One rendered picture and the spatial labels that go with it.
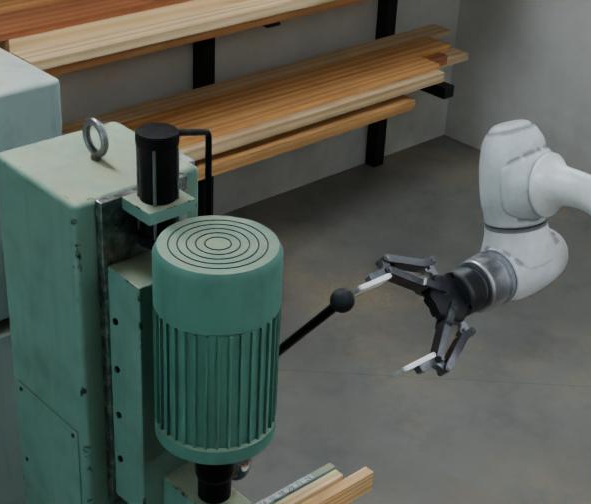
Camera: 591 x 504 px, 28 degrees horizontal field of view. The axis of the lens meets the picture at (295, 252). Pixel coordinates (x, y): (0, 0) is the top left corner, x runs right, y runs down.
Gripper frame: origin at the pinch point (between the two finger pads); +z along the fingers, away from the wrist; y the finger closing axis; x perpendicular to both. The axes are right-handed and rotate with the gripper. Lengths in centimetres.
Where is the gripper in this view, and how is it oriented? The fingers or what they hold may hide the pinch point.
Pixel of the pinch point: (381, 330)
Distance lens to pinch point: 174.8
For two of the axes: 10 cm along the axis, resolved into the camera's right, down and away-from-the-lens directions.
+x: 4.7, -4.1, -7.8
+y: -4.7, -8.6, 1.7
